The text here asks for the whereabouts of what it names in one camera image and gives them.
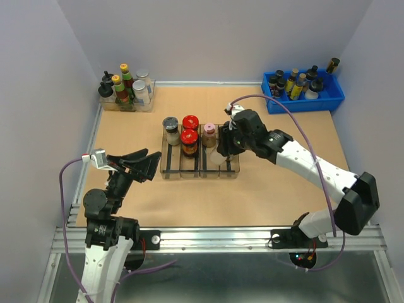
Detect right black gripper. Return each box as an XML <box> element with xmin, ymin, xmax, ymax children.
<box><xmin>217</xmin><ymin>122</ymin><xmax>254</xmax><ymax>157</ymax></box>

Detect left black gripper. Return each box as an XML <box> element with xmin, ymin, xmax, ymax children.
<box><xmin>107</xmin><ymin>147</ymin><xmax>162</xmax><ymax>211</ymax></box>

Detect pink lid spice jar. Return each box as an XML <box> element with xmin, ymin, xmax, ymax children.
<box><xmin>202</xmin><ymin>123</ymin><xmax>216</xmax><ymax>148</ymax></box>

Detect yellow lid spice jar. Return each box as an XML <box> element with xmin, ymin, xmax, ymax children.
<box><xmin>209</xmin><ymin>147</ymin><xmax>227</xmax><ymax>166</ymax></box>

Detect white powder jar black lid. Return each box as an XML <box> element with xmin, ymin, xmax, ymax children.
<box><xmin>162</xmin><ymin>117</ymin><xmax>181</xmax><ymax>146</ymax></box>

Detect red lid sauce jar front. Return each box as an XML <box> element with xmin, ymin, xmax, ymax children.
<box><xmin>181</xmin><ymin>129</ymin><xmax>199</xmax><ymax>158</ymax></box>

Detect red lid sauce jar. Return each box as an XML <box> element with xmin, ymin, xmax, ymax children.
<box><xmin>182</xmin><ymin>115</ymin><xmax>199</xmax><ymax>132</ymax></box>
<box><xmin>181</xmin><ymin>129</ymin><xmax>199</xmax><ymax>158</ymax></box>

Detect red lid sauce jar back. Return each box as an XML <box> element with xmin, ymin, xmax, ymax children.
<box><xmin>182</xmin><ymin>115</ymin><xmax>199</xmax><ymax>132</ymax></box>

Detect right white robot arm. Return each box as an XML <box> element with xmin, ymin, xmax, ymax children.
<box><xmin>211</xmin><ymin>105</ymin><xmax>380</xmax><ymax>246</ymax></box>

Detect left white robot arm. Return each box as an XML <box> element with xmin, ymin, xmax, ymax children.
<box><xmin>76</xmin><ymin>148</ymin><xmax>162</xmax><ymax>302</ymax></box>

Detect clear bin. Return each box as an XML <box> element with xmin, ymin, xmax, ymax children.
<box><xmin>199</xmin><ymin>124</ymin><xmax>220</xmax><ymax>179</ymax></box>
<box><xmin>180</xmin><ymin>127</ymin><xmax>199</xmax><ymax>178</ymax></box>
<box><xmin>160</xmin><ymin>130</ymin><xmax>181</xmax><ymax>181</ymax></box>
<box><xmin>218</xmin><ymin>123</ymin><xmax>241</xmax><ymax>180</ymax></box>

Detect yellow label bottle in bin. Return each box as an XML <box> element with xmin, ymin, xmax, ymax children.
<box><xmin>285</xmin><ymin>68</ymin><xmax>307</xmax><ymax>100</ymax></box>

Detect chili sauce bottle front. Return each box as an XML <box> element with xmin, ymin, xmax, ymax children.
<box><xmin>111</xmin><ymin>74</ymin><xmax>131</xmax><ymax>104</ymax></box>

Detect chili sauce bottle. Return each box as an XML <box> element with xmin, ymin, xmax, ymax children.
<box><xmin>120</xmin><ymin>63</ymin><xmax>134</xmax><ymax>97</ymax></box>
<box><xmin>111</xmin><ymin>74</ymin><xmax>131</xmax><ymax>104</ymax></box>

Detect silver lid jar front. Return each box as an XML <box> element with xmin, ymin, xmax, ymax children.
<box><xmin>132</xmin><ymin>80</ymin><xmax>151</xmax><ymax>105</ymax></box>

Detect silver lid jar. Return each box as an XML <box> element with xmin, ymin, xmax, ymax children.
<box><xmin>136</xmin><ymin>69</ymin><xmax>153</xmax><ymax>94</ymax></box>
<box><xmin>132</xmin><ymin>80</ymin><xmax>151</xmax><ymax>105</ymax></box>

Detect clear corner storage box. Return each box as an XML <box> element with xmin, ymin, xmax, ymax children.
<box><xmin>99</xmin><ymin>85</ymin><xmax>153</xmax><ymax>112</ymax></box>

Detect blue plastic bin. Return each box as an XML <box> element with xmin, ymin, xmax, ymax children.
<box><xmin>261</xmin><ymin>69</ymin><xmax>345</xmax><ymax>114</ymax></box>

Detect black knob bottle front left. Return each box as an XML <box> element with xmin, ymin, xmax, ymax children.
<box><xmin>98</xmin><ymin>82</ymin><xmax>116</xmax><ymax>103</ymax></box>

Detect black knob bottle in bin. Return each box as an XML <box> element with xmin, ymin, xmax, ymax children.
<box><xmin>304</xmin><ymin>65</ymin><xmax>324</xmax><ymax>100</ymax></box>

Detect chili sauce bottle back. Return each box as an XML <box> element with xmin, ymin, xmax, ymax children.
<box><xmin>120</xmin><ymin>63</ymin><xmax>134</xmax><ymax>97</ymax></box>

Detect silver lid jar back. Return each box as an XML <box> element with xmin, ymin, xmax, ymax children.
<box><xmin>136</xmin><ymin>69</ymin><xmax>153</xmax><ymax>94</ymax></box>

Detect black knob bottle back left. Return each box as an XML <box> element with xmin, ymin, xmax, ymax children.
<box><xmin>102</xmin><ymin>70</ymin><xmax>114</xmax><ymax>86</ymax></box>

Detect dark bottle behind blue bin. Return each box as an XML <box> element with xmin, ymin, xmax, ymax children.
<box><xmin>326</xmin><ymin>57</ymin><xmax>340</xmax><ymax>74</ymax></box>

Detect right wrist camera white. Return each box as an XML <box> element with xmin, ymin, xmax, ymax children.
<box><xmin>224</xmin><ymin>104</ymin><xmax>245</xmax><ymax>130</ymax></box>

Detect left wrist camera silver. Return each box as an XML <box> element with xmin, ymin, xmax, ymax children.
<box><xmin>81</xmin><ymin>148</ymin><xmax>113</xmax><ymax>171</ymax></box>

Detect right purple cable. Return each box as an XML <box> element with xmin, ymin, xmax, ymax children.
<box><xmin>227</xmin><ymin>94</ymin><xmax>347</xmax><ymax>273</ymax></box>

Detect purple cable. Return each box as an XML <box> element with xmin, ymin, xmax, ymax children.
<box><xmin>227</xmin><ymin>94</ymin><xmax>347</xmax><ymax>273</ymax></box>
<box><xmin>59</xmin><ymin>158</ymin><xmax>92</xmax><ymax>303</ymax></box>

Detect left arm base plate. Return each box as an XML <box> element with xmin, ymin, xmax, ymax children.
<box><xmin>131</xmin><ymin>229</ymin><xmax>161</xmax><ymax>251</ymax></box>

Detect aluminium rail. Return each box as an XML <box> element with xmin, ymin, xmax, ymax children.
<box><xmin>52</xmin><ymin>224</ymin><xmax>388</xmax><ymax>254</ymax></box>

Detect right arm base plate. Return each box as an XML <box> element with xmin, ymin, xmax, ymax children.
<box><xmin>270</xmin><ymin>228</ymin><xmax>328</xmax><ymax>249</ymax></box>

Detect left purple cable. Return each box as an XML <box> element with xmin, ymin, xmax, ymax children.
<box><xmin>59</xmin><ymin>158</ymin><xmax>92</xmax><ymax>303</ymax></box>

